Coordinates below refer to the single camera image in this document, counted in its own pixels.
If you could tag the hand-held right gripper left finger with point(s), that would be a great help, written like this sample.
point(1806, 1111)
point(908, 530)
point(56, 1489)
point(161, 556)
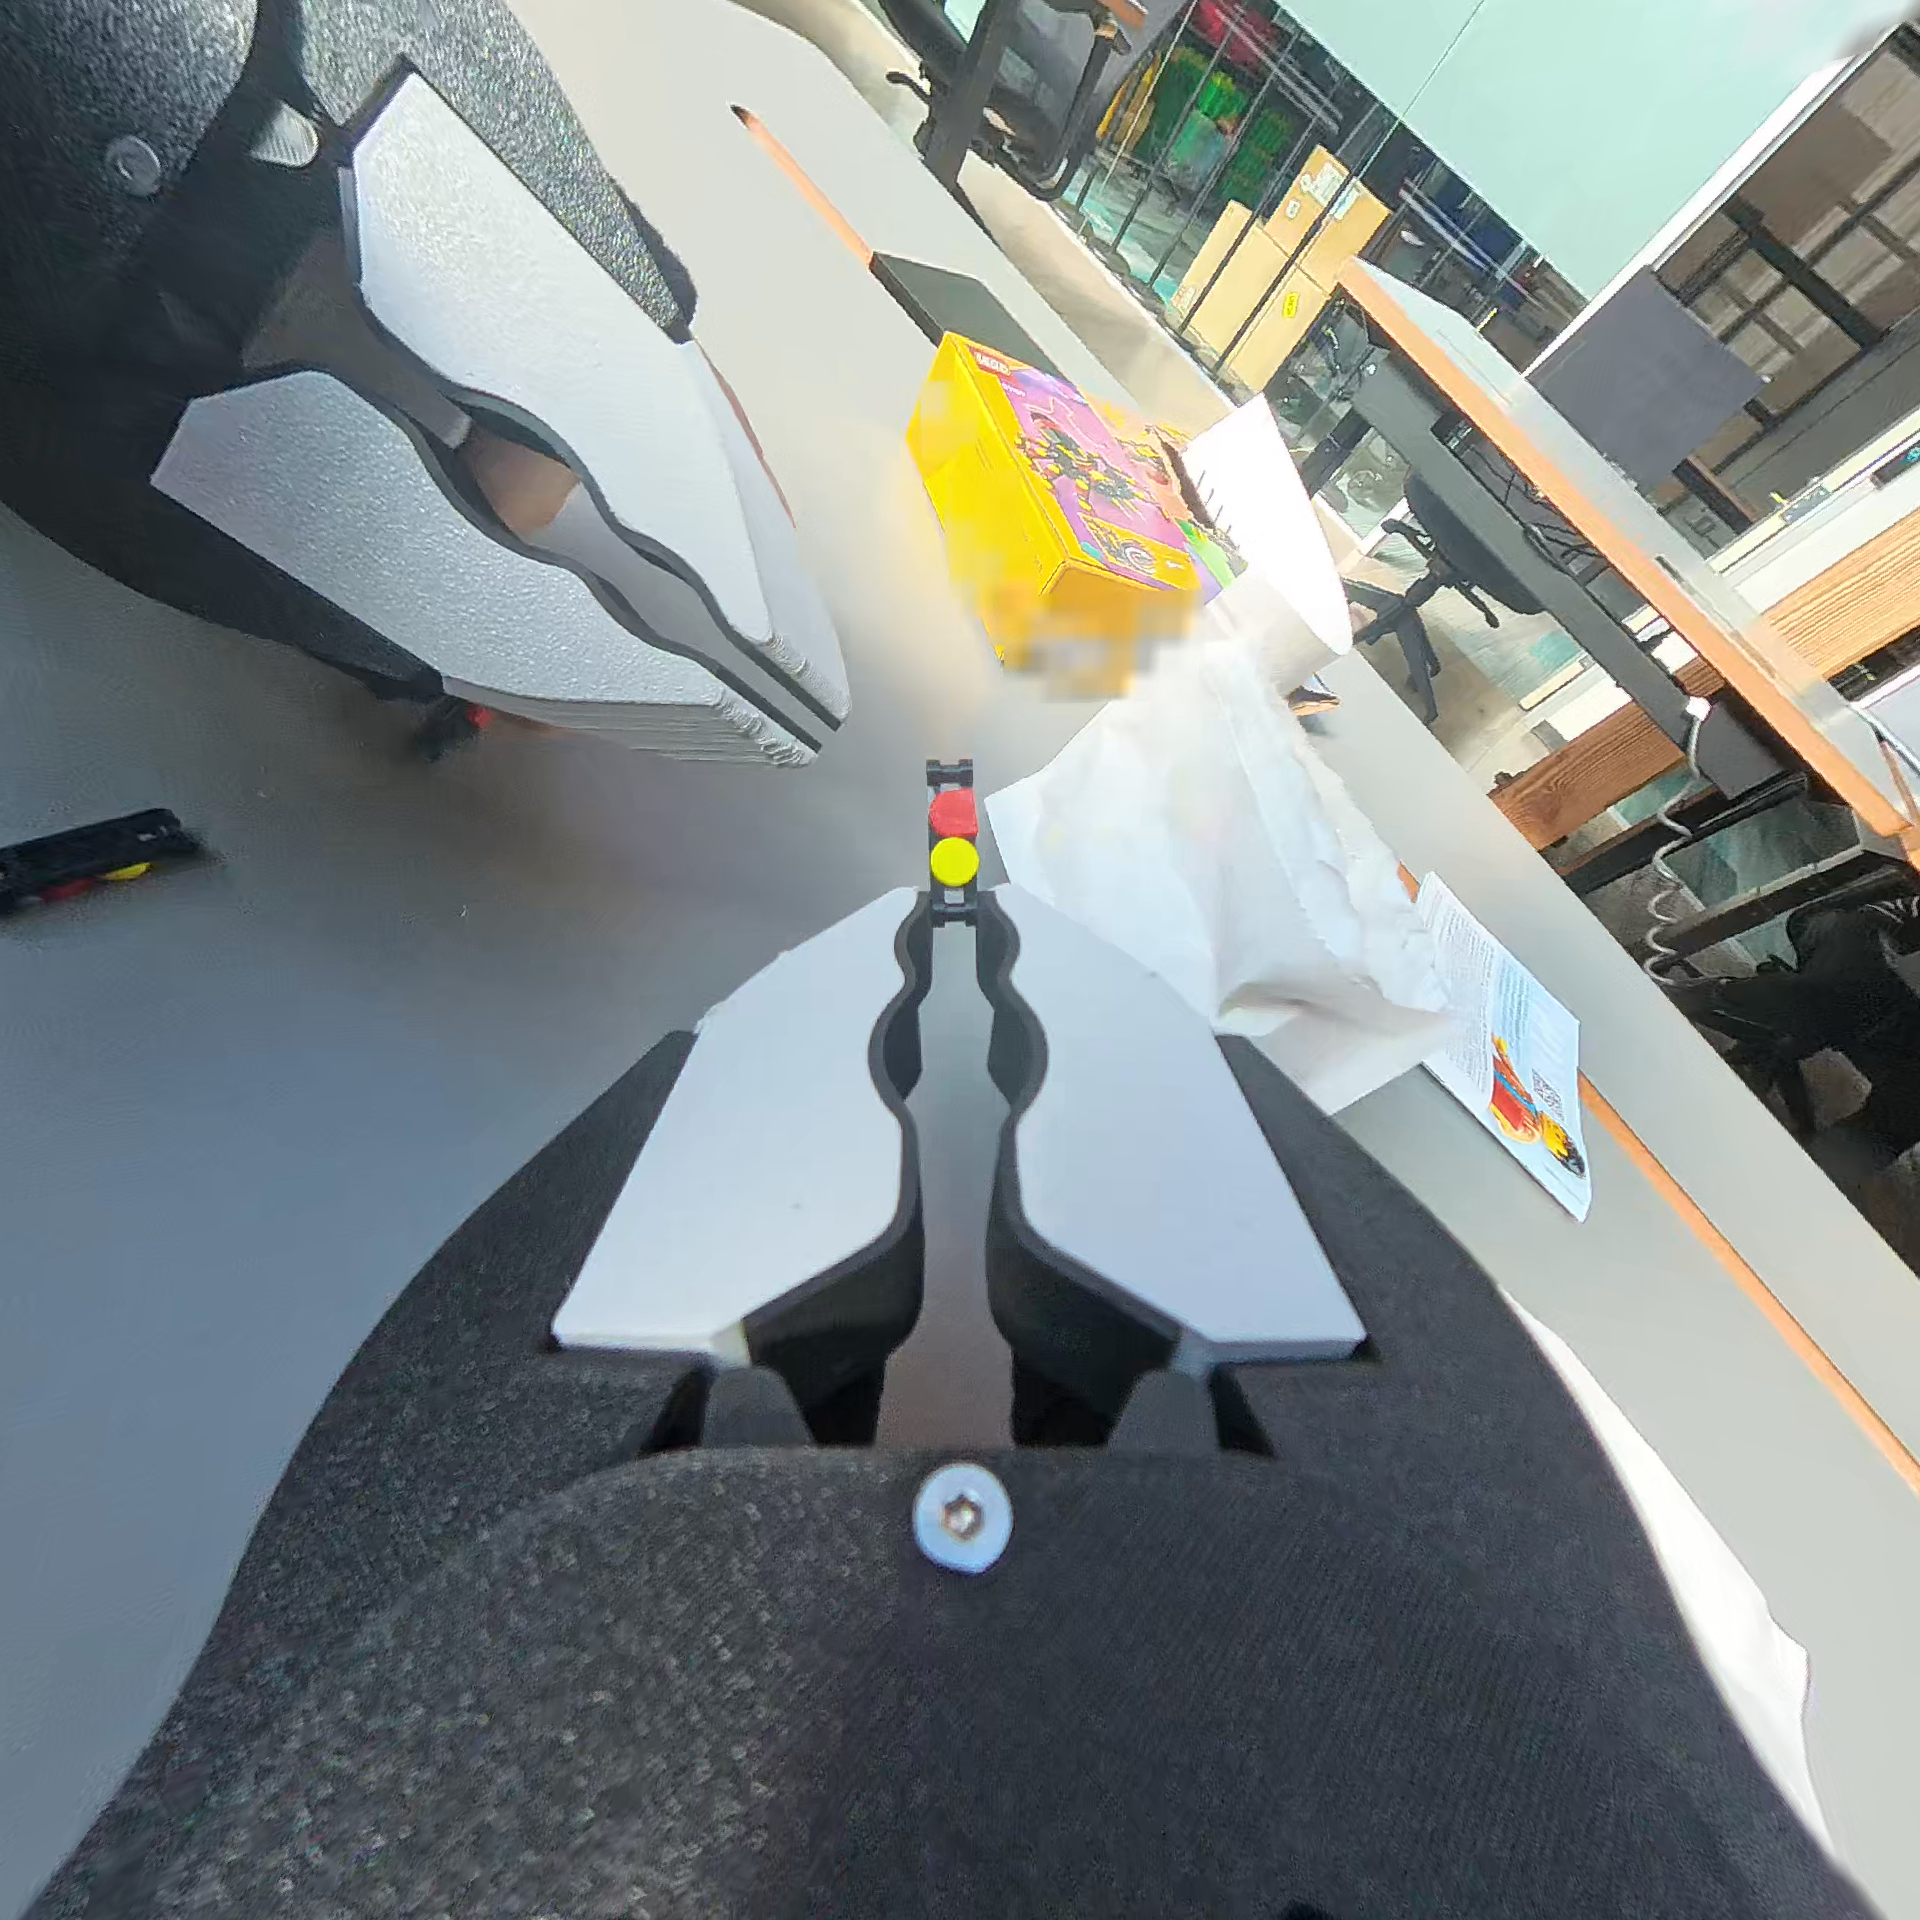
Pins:
point(749, 1170)

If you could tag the crumpled white paper bag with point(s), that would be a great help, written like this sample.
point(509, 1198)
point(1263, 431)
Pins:
point(1198, 870)

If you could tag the black desk inlay pad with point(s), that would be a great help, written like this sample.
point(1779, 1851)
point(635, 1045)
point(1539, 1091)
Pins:
point(958, 307)

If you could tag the person's left hand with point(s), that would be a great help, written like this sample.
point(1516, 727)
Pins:
point(518, 489)

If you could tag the yellow lego box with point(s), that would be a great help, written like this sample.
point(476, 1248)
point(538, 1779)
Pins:
point(1020, 479)

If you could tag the light wooden beam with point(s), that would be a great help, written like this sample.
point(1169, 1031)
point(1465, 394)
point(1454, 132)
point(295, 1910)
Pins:
point(1593, 774)

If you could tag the dark grey divider panel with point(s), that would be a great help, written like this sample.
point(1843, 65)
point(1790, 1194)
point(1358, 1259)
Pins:
point(1644, 376)

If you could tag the instruction booklet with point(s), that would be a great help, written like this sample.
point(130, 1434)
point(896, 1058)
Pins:
point(1516, 1053)

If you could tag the black office chair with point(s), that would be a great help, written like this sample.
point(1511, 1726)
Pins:
point(1437, 525)
point(1843, 978)
point(1034, 87)

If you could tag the long black lego plate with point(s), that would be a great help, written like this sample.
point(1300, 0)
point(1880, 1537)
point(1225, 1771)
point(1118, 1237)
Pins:
point(87, 854)

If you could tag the large cardboard box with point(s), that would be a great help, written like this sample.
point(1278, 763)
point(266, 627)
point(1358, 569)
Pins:
point(1219, 276)
point(1331, 203)

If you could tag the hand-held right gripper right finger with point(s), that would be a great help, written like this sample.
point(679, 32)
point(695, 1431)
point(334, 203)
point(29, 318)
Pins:
point(1169, 1170)

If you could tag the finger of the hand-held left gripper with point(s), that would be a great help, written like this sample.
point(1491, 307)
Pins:
point(572, 329)
point(389, 540)

